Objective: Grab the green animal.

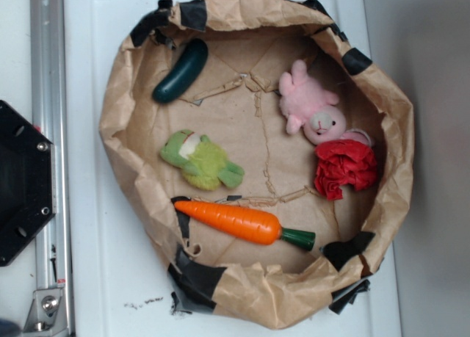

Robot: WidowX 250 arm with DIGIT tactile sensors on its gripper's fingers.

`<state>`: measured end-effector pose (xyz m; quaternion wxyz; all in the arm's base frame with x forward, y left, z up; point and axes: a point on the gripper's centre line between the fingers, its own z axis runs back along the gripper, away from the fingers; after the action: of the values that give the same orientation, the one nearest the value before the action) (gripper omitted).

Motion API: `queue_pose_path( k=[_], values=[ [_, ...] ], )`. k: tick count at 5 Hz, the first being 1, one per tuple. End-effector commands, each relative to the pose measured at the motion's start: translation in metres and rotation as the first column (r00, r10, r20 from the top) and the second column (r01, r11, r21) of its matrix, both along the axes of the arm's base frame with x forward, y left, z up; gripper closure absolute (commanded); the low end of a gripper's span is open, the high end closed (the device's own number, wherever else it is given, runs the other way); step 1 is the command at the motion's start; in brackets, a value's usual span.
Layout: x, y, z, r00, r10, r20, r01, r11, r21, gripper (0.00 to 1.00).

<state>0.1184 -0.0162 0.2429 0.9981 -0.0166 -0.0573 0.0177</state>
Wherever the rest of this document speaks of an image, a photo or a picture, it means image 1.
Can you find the brown paper bag basket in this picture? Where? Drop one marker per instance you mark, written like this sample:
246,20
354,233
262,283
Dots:
235,102

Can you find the green plush frog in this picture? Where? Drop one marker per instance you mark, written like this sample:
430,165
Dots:
203,164

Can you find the orange plastic carrot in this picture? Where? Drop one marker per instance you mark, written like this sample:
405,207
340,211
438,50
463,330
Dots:
251,225

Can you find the pink plush bunny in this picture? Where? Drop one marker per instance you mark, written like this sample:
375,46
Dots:
307,106

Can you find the red crumpled fabric lettuce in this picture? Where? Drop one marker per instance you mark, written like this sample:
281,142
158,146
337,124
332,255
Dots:
344,162

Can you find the dark green plastic cucumber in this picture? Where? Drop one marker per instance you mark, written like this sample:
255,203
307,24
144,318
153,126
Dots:
183,74

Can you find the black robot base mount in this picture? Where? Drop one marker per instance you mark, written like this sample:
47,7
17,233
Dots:
26,183

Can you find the aluminium extrusion rail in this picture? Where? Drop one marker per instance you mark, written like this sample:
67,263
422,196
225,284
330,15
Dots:
52,309

